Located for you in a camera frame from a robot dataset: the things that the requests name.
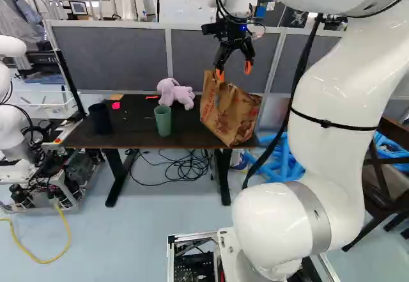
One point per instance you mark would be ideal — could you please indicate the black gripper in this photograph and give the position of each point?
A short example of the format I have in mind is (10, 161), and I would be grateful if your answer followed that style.
(230, 30)

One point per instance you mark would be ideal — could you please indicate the brown paper bag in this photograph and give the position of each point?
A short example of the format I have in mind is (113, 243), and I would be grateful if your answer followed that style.
(227, 112)

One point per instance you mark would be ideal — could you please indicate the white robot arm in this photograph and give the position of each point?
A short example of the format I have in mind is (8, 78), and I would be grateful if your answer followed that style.
(332, 109)

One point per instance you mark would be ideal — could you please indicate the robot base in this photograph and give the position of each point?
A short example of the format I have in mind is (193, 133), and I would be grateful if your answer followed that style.
(198, 256)

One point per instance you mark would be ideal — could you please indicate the pink plush toy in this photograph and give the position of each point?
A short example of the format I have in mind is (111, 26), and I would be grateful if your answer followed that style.
(175, 94)

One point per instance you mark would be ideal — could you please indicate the red marker pen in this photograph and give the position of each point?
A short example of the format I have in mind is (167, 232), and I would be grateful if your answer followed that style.
(152, 97)

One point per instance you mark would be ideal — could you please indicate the green cup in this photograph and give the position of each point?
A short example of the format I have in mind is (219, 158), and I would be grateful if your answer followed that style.
(163, 121)

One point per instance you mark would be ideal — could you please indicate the dark brown table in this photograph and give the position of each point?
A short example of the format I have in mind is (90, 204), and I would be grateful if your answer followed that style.
(150, 125)

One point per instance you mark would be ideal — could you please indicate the blue foam tubes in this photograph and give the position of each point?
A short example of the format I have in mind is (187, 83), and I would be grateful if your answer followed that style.
(281, 160)

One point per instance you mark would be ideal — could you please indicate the grey partition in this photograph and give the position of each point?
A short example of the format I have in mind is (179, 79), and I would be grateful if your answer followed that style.
(121, 61)

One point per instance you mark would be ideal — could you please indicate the orange sticky note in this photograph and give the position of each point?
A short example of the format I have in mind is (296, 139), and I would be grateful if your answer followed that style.
(116, 97)

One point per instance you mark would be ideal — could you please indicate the pink sticky note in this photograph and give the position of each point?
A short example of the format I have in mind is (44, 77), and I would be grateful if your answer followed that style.
(115, 105)

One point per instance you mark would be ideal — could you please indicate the black cup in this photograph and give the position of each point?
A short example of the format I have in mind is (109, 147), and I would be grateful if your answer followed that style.
(100, 119)

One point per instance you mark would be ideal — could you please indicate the white robot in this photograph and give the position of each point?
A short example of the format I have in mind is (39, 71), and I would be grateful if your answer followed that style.
(19, 154)

